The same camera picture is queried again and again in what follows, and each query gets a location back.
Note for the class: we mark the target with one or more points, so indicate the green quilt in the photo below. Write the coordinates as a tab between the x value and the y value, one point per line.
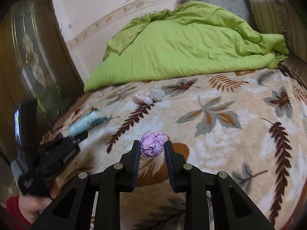
196	38

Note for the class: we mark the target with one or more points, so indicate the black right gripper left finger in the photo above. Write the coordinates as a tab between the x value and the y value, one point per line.
129	172

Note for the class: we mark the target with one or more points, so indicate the purple paper ball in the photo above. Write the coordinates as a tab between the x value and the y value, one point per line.
152	144

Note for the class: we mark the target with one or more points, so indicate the leaf patterned bed blanket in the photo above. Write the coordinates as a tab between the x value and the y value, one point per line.
249	124

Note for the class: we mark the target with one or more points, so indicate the striped brown pillow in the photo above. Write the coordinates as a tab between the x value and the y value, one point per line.
278	17

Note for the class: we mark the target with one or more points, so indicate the knotted white plastic bag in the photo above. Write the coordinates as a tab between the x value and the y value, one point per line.
154	94

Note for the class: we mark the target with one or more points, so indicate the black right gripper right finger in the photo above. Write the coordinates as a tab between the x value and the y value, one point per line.
175	162

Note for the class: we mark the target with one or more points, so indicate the blue cartoon tissue pack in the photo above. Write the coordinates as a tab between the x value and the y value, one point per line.
87	122

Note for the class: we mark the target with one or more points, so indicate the person's left hand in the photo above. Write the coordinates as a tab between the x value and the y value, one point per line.
30	206

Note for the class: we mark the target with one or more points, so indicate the wooden glass wardrobe door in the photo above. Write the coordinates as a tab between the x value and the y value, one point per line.
35	63

